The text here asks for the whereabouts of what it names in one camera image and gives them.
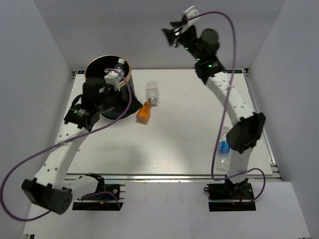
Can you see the small clear bottle blue label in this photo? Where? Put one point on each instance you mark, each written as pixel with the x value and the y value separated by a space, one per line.
pixel 224 150

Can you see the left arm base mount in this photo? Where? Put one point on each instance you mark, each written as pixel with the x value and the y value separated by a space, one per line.
pixel 105 196

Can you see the clear bottle with silver cap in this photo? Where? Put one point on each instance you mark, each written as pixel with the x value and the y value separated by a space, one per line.
pixel 152 93

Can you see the dark green cylindrical bin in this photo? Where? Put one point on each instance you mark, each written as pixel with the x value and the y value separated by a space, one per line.
pixel 96 68

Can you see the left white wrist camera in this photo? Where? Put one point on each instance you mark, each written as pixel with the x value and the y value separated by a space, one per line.
pixel 113 78

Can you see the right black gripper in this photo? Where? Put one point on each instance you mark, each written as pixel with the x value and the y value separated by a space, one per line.
pixel 170 35

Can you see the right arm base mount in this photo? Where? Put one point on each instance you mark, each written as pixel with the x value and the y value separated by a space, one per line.
pixel 221 198

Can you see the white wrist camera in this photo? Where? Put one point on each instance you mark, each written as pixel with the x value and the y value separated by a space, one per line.
pixel 188 16
pixel 113 78

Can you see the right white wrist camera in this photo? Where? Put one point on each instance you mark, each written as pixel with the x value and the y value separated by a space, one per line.
pixel 188 16

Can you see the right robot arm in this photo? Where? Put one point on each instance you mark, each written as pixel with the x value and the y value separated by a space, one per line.
pixel 247 125

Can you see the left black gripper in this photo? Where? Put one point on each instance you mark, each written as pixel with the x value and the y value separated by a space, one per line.
pixel 129 106

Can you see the orange juice plastic bottle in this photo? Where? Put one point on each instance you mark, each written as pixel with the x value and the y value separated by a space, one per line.
pixel 144 113

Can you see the large clear unlabelled bottle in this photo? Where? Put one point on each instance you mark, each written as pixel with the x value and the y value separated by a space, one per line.
pixel 120 68

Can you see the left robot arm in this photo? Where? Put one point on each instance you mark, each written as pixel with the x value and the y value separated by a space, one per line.
pixel 48 188

